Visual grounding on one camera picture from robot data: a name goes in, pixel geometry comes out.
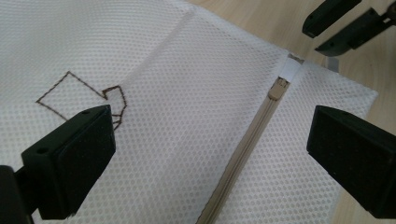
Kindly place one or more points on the small grey tape piece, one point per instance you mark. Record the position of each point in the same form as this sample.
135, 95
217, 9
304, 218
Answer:
333, 64

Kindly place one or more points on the white mesh laundry bag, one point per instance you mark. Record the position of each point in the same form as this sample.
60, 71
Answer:
186, 124

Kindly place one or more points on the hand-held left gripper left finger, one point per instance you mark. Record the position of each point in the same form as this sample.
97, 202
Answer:
77, 161

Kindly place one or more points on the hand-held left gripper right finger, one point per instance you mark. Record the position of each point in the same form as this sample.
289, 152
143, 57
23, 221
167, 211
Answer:
358, 158

